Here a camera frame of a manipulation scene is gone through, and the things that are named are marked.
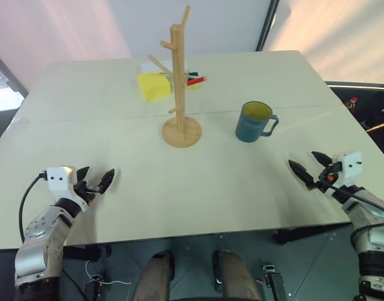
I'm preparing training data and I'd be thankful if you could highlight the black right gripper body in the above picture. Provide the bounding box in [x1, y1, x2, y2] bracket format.
[306, 162, 342, 194]

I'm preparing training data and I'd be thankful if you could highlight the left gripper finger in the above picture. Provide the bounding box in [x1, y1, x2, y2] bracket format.
[97, 168, 115, 195]
[76, 166, 90, 183]

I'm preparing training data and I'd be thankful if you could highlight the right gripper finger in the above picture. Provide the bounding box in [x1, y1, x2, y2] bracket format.
[288, 159, 314, 189]
[311, 150, 333, 167]

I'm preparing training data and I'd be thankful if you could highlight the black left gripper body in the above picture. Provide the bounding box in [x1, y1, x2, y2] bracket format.
[73, 179, 101, 203]

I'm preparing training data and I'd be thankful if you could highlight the wooden mug tree stand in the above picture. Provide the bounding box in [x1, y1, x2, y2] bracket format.
[147, 4, 203, 149]

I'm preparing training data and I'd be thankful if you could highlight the teal mug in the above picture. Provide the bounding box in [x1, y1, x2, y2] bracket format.
[235, 100, 280, 143]

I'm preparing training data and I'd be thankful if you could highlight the black side table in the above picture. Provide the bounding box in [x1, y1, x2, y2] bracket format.
[324, 80, 384, 142]

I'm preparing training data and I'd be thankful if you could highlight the yellow sponge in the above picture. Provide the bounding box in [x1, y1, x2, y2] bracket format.
[136, 71, 201, 102]

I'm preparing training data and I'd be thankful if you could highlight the brown rounded shape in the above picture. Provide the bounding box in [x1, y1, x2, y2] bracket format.
[131, 250, 175, 301]
[213, 249, 263, 301]

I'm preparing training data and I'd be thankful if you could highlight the black metal clamp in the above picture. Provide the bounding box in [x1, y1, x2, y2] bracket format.
[260, 261, 287, 301]

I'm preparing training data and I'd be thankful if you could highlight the red marker pen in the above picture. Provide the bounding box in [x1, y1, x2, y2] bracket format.
[186, 75, 209, 87]

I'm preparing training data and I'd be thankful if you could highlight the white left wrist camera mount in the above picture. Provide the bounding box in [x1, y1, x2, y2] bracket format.
[46, 166, 88, 211]

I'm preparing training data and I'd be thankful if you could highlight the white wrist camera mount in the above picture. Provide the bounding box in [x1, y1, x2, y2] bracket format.
[46, 166, 88, 211]
[332, 150, 363, 184]

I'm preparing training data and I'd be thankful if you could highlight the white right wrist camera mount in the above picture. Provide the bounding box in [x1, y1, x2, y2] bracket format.
[332, 150, 363, 184]

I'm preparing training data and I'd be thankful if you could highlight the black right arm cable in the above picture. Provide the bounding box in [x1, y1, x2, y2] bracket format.
[327, 183, 384, 251]

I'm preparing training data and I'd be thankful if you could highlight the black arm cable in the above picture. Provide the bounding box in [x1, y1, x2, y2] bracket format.
[327, 183, 384, 251]
[18, 171, 49, 244]

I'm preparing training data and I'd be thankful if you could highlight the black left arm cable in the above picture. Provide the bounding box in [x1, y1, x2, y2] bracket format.
[18, 171, 49, 244]

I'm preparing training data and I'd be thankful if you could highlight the thin white wire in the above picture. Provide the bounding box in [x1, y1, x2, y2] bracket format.
[84, 260, 132, 287]

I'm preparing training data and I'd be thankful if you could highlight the dark window frame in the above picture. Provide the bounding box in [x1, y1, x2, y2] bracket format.
[0, 46, 30, 98]

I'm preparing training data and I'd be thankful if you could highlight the dark window post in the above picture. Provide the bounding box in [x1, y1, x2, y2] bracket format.
[255, 0, 281, 53]

